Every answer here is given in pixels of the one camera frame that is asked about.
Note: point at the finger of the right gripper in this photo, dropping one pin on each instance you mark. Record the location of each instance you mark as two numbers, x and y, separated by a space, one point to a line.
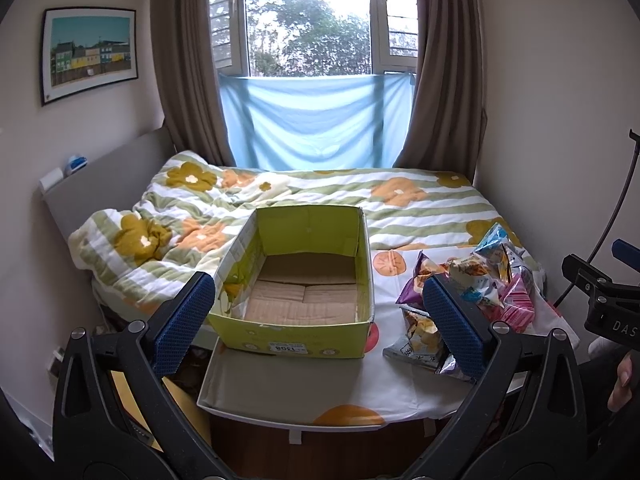
587 278
626 253

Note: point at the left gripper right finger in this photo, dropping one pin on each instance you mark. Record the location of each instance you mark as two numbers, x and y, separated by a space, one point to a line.
524 417

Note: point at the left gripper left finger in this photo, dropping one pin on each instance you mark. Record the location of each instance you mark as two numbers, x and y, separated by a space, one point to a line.
92 437

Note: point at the pink striped snack bag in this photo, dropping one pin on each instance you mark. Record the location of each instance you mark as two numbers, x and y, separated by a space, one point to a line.
514 307

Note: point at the light blue snack bag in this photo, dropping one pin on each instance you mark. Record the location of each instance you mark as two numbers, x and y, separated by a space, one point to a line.
496 243

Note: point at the grey-white chips bag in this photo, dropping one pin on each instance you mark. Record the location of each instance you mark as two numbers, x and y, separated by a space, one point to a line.
421 344

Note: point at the purple chips bag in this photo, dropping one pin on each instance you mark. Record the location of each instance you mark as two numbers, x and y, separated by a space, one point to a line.
411 294

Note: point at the yellow-green cardboard box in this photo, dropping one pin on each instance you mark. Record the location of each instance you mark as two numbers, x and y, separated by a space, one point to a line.
297 281

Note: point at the person's right hand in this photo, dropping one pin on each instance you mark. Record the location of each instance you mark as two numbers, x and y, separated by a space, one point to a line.
621 393

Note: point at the yellow wooden furniture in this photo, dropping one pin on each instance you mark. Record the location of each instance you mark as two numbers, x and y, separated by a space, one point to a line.
162 413

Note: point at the orange white snack bag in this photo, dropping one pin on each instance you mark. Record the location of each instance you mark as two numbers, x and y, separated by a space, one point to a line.
476 281

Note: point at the white fruit-print sheet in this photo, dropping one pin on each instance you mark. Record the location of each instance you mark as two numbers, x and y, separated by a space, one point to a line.
292 392

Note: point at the striped floral quilt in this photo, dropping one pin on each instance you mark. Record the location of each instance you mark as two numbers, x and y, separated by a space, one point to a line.
191 211

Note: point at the right brown curtain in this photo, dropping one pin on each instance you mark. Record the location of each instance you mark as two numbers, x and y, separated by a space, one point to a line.
448 119

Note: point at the brown curtain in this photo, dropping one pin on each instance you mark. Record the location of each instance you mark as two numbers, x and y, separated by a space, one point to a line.
187 80
448 119

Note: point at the grey headboard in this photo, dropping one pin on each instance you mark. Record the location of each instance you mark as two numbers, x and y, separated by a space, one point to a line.
116 180

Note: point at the white box on headboard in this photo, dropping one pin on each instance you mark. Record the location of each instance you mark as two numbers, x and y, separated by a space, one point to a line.
52 178

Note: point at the blue white object on headboard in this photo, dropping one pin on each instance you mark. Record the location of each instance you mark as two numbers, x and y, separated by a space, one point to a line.
74 164

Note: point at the light blue hanging cloth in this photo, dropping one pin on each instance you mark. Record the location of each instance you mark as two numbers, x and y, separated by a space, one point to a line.
317 123

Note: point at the framed houses picture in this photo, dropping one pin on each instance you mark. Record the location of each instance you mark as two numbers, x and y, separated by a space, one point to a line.
86 47

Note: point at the left brown curtain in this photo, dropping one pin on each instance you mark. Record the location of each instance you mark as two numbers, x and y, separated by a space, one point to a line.
187 80

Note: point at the window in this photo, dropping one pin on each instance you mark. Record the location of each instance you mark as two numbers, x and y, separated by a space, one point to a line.
313 38

